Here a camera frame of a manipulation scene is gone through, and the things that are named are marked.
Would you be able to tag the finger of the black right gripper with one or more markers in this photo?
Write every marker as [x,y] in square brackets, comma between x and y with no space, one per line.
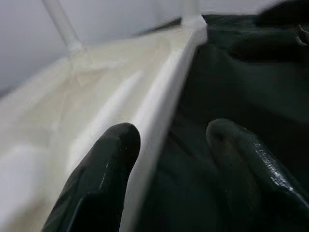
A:
[285,13]
[265,47]

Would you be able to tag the black tablecloth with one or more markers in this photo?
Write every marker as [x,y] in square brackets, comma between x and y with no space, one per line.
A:
[241,96]

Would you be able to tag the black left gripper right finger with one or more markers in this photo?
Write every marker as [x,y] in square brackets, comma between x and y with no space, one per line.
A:
[256,183]

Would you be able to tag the white plastic table top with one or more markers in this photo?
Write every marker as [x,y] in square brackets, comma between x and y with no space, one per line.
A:
[72,108]

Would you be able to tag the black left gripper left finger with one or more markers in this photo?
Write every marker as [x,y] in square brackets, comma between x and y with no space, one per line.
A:
[101,183]

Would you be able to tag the white plastic table leg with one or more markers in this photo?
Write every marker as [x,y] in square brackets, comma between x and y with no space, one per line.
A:
[190,8]
[61,24]

